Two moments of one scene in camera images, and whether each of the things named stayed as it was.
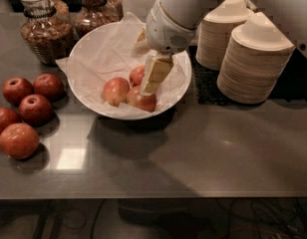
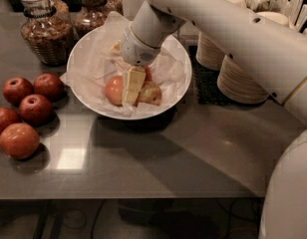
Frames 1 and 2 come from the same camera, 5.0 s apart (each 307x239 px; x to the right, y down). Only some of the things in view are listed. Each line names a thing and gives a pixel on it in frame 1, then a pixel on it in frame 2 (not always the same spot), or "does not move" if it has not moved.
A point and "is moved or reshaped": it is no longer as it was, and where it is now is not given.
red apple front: x=19 y=141 does not move
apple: x=135 y=98 is moved or reshaped
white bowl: x=111 y=77 does not move
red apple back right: x=49 y=85 does not move
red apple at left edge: x=3 y=119 does not move
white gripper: x=163 y=32 → x=138 y=50
